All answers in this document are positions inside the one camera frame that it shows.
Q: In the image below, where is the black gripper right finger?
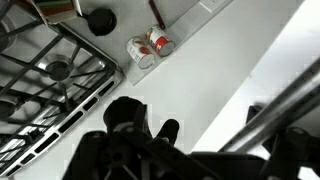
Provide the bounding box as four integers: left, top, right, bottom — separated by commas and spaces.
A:
247, 104, 320, 180

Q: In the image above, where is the tomato picture tin can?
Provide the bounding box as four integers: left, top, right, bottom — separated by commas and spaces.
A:
125, 36, 157, 70

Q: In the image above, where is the stainless gas stove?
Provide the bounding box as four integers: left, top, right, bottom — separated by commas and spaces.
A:
0, 0, 124, 178

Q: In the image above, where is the small black cast-iron skillet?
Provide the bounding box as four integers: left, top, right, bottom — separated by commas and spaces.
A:
77, 7, 118, 37

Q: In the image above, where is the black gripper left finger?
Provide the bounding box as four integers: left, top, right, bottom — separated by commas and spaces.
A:
63, 103, 214, 180

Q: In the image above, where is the white cabinet door short handle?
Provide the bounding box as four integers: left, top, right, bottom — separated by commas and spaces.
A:
191, 0, 320, 158

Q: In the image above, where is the white brush dark red handle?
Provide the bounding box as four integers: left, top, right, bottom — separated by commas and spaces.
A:
148, 0, 167, 30

